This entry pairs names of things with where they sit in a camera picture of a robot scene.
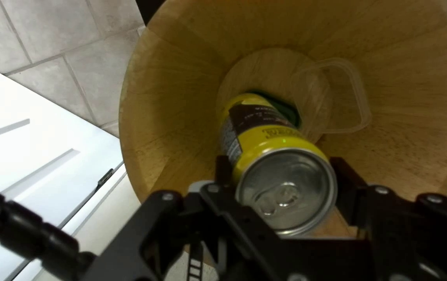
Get wooden zebra pattern bowl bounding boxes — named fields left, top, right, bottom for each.
left=118, top=0, right=447, bottom=198

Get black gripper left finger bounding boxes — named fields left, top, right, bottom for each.
left=79, top=152, right=287, bottom=281

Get white panel door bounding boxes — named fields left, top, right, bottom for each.
left=0, top=57, right=146, bottom=281

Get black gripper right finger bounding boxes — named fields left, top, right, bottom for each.
left=284, top=157, right=447, bottom=281

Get clear plastic container in bowl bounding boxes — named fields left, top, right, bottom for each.
left=293, top=57, right=372, bottom=141

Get black ribbed cable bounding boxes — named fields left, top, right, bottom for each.
left=0, top=179, right=96, bottom=277

